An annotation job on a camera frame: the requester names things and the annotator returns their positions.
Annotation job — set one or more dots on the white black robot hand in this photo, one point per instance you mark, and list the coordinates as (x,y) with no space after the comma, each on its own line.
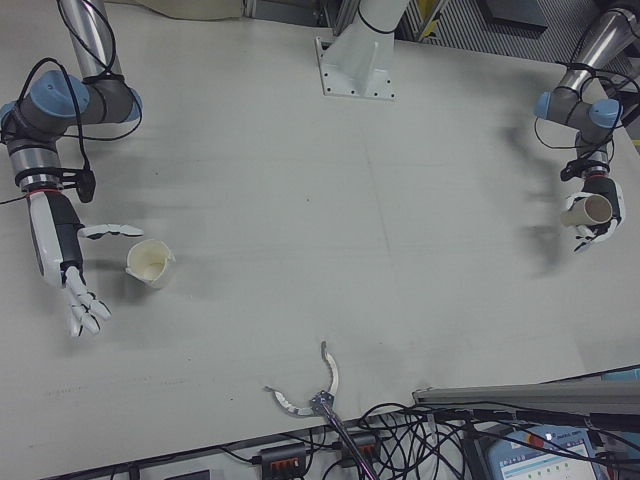
(619,205)
(50,235)

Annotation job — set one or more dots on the tan smooth paper cup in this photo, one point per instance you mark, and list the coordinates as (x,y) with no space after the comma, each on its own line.
(597,209)

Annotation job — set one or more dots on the white paper cup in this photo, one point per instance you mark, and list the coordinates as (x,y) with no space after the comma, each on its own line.
(150,270)

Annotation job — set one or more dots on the dark grey box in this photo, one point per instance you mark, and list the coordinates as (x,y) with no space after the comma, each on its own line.
(515,10)

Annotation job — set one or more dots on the light blue teach pendant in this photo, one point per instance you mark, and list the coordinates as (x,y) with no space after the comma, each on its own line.
(525,460)

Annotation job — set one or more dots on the black flat device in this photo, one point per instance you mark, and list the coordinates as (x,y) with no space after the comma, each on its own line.
(187,475)

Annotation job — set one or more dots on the metal curved claw grabber tool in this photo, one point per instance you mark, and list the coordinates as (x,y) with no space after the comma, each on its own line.
(324,400)

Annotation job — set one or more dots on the black orange connector box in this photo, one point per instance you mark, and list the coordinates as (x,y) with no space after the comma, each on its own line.
(367,445)
(282,455)

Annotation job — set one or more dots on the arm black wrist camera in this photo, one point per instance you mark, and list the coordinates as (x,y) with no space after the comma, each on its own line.
(570,170)
(87,185)

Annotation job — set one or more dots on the aluminium profile rail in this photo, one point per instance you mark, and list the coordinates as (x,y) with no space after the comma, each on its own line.
(525,395)

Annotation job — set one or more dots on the yellow black striped post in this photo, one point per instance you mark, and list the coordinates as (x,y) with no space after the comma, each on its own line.
(427,27)

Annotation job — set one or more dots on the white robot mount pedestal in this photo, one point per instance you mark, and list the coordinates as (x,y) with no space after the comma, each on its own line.
(357,65)

